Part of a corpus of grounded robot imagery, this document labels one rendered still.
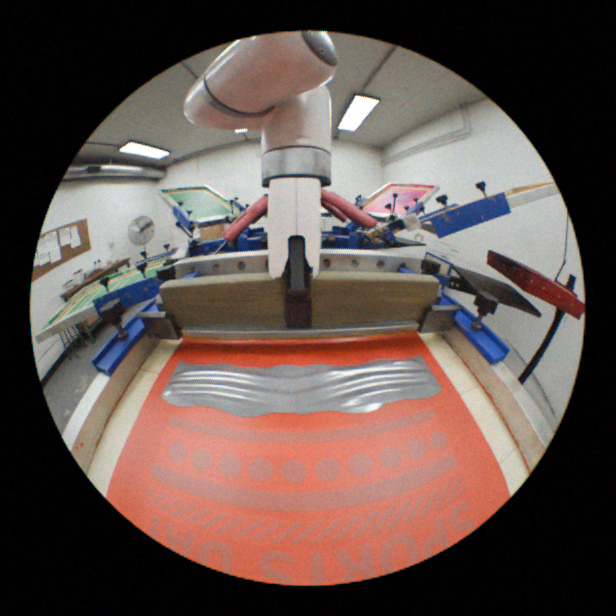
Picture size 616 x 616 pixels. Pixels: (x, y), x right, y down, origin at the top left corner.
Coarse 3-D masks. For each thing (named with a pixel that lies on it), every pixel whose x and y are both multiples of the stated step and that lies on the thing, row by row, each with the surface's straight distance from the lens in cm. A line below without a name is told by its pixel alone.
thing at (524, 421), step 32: (128, 352) 32; (480, 352) 31; (96, 384) 32; (128, 384) 33; (480, 384) 32; (512, 384) 30; (96, 416) 30; (512, 416) 30; (96, 448) 31; (544, 448) 30
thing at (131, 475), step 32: (192, 352) 30; (224, 352) 28; (256, 352) 27; (288, 352) 26; (160, 384) 29; (160, 416) 25; (192, 416) 23; (224, 416) 21; (256, 416) 20; (288, 416) 20; (128, 448) 27; (128, 480) 26; (128, 512) 25
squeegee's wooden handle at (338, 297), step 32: (160, 288) 29; (192, 288) 25; (224, 288) 23; (256, 288) 22; (320, 288) 22; (352, 288) 22; (384, 288) 24; (416, 288) 27; (192, 320) 28; (224, 320) 26; (256, 320) 24; (320, 320) 24; (352, 320) 25; (384, 320) 27; (416, 320) 30
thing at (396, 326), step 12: (336, 324) 24; (348, 324) 25; (360, 324) 25; (372, 324) 26; (384, 324) 26; (396, 324) 27; (408, 324) 28; (192, 336) 28; (204, 336) 27; (216, 336) 26; (228, 336) 25; (240, 336) 25; (252, 336) 24; (264, 336) 24; (276, 336) 24; (288, 336) 23; (300, 336) 23; (312, 336) 23
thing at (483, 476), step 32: (320, 352) 26; (352, 352) 26; (384, 352) 28; (416, 352) 30; (448, 384) 28; (320, 416) 20; (352, 416) 20; (384, 416) 21; (448, 416) 25; (480, 448) 26; (480, 480) 25; (480, 512) 25
